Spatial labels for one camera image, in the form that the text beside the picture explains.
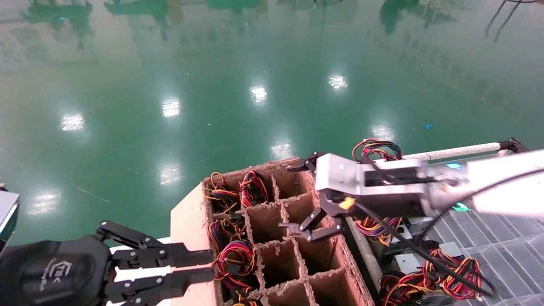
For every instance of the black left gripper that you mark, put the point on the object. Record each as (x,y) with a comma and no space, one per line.
(51,272)

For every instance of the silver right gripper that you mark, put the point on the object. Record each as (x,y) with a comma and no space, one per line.
(340,176)

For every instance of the brown cardboard divider box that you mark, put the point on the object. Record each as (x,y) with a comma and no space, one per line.
(272,221)

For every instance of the grey device with teal edge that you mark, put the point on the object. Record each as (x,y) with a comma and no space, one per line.
(7,212)

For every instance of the clear plastic divider tray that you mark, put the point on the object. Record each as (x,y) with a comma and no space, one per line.
(510,250)

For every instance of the black pipe joint connector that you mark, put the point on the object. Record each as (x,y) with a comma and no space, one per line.
(514,145)

